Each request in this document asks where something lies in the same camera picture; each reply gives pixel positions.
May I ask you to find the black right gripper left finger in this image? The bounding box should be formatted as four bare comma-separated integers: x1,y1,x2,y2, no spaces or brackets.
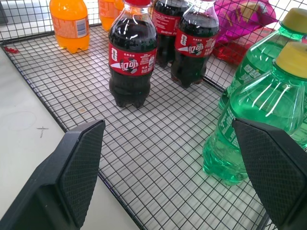
0,119,106,230

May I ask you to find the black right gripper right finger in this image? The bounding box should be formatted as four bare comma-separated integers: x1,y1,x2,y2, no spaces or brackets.
231,117,307,230

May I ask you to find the green soda bottle yellow cap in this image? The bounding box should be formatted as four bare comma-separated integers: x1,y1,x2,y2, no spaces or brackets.
218,7,307,111
202,42,307,186

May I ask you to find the red snack bag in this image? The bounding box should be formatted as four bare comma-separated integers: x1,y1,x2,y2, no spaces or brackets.
212,26,274,66

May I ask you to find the cola bottle with red label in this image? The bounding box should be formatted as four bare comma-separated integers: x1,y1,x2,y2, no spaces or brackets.
108,0,158,109
170,0,220,89
152,0,189,69

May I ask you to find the orange soda bottle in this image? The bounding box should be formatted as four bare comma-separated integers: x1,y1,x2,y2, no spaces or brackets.
49,0,90,54
98,0,125,32

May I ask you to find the magenta snack bag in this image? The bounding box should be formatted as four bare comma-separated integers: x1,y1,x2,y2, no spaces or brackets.
211,0,277,48

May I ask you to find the black wire grid rack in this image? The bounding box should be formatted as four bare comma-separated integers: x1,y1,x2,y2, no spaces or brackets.
0,0,307,230

